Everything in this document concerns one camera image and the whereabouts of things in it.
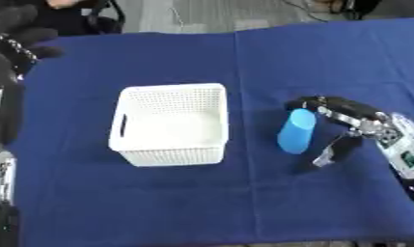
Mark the black cable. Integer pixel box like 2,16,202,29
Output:
281,0,332,23

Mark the dark floor equipment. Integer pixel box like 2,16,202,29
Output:
328,0,384,20

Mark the white perforated plastic basket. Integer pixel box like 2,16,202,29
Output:
106,82,231,168

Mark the blue cylinder block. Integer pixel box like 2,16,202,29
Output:
275,108,318,155

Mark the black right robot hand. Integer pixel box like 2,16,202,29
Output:
284,95,396,176

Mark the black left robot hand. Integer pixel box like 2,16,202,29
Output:
0,4,67,78

